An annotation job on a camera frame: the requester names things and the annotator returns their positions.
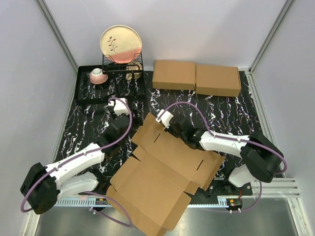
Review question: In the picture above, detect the pink patterned bowl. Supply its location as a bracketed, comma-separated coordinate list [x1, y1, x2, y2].
[89, 68, 108, 85]

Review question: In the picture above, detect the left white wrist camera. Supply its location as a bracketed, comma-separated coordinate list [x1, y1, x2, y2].
[108, 99, 129, 116]

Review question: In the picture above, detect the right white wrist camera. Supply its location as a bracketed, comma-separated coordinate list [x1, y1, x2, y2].
[156, 109, 174, 128]

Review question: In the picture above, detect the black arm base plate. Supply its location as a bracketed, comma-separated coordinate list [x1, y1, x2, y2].
[78, 176, 254, 205]

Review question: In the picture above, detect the cream pink floral plate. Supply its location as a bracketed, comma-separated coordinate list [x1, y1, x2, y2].
[100, 25, 142, 64]

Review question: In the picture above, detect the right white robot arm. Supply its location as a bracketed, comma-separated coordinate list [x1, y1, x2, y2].
[166, 115, 283, 195]

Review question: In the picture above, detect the cream ceramic mug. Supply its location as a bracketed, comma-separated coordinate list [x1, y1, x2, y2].
[126, 61, 143, 81]

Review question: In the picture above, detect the black wire tray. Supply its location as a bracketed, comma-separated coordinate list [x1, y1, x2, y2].
[74, 65, 146, 106]

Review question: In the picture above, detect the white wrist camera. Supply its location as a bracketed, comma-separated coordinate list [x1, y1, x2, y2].
[108, 99, 129, 116]
[156, 109, 174, 128]

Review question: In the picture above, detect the cardboard box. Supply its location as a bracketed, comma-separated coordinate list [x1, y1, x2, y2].
[195, 64, 241, 97]
[152, 60, 196, 90]
[106, 114, 224, 236]

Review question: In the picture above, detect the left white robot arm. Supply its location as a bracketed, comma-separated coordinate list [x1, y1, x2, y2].
[20, 108, 143, 214]

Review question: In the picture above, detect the black wire plate rack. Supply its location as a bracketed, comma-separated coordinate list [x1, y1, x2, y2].
[102, 52, 144, 77]

